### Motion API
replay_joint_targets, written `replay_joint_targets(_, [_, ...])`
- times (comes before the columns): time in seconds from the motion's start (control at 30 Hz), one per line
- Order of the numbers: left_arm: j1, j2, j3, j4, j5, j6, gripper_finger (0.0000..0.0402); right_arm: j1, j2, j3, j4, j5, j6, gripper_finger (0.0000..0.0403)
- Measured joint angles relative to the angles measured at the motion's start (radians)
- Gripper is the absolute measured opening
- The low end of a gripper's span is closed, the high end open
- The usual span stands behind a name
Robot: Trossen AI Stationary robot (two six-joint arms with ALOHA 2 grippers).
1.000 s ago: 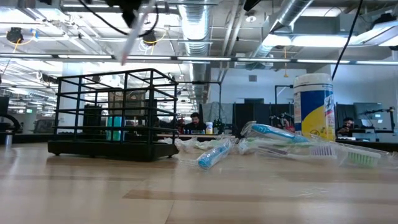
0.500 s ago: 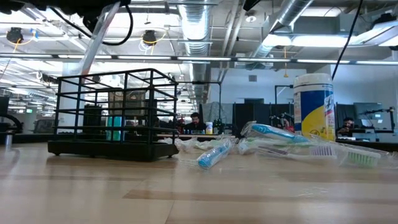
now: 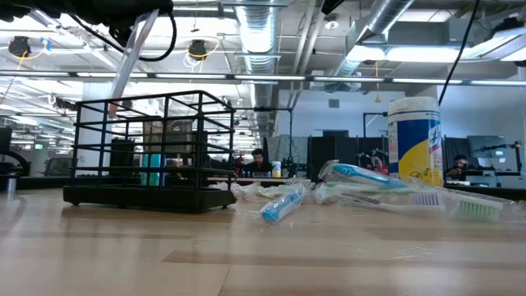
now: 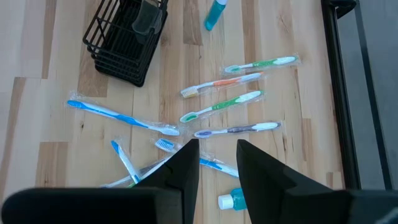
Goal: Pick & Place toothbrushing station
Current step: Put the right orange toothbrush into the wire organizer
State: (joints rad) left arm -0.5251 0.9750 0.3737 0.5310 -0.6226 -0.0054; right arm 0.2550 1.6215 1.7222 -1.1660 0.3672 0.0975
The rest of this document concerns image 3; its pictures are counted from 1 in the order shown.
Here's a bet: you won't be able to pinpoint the angled silver ceiling duct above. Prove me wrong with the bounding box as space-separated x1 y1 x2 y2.
328 0 416 79

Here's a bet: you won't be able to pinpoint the long ceiling light strip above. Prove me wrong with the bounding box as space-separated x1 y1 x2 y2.
0 69 526 87

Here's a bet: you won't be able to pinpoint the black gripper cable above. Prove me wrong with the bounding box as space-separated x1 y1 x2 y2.
67 11 178 62
437 0 482 107

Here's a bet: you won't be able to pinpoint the black partition panels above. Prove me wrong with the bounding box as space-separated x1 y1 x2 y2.
307 135 390 183

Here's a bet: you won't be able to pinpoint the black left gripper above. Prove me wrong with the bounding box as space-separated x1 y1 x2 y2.
44 0 174 49

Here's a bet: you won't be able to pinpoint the black background stand frame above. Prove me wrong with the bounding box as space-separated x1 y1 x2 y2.
253 106 294 161

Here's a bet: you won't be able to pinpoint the straight silver ceiling duct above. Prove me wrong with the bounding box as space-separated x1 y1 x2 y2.
234 0 281 139

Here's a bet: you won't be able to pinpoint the yellow hanging cord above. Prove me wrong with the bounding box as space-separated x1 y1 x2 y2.
372 61 383 104

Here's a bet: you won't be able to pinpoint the black ceiling cable reel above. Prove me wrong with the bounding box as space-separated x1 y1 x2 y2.
7 35 32 58
187 39 209 62

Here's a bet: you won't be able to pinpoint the blue white toothbrush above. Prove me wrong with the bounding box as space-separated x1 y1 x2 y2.
319 160 412 191

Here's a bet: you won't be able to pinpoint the black wire caddy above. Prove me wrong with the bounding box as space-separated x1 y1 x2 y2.
62 90 238 214

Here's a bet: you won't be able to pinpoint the white building column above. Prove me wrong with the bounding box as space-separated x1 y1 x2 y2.
76 81 114 178

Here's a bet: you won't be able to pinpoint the person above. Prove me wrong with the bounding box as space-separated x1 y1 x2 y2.
364 155 390 177
242 147 275 178
445 154 472 181

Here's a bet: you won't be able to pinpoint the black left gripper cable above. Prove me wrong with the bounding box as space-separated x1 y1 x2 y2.
67 11 178 62

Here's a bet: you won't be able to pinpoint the yellow blue disinfecting wipes canister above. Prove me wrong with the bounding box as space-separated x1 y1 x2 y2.
387 96 445 191

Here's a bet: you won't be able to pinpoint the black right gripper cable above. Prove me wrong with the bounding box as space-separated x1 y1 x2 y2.
437 0 482 107

